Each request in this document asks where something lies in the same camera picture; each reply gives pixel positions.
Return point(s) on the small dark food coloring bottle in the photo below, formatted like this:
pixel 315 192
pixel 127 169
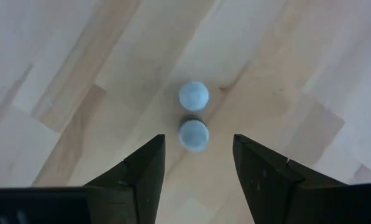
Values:
pixel 193 135

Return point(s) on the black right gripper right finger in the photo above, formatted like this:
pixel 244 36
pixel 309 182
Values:
pixel 281 199

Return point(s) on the small red food coloring bottle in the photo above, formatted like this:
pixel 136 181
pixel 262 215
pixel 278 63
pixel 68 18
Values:
pixel 193 96

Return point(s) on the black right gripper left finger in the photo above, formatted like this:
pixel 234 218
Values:
pixel 126 199

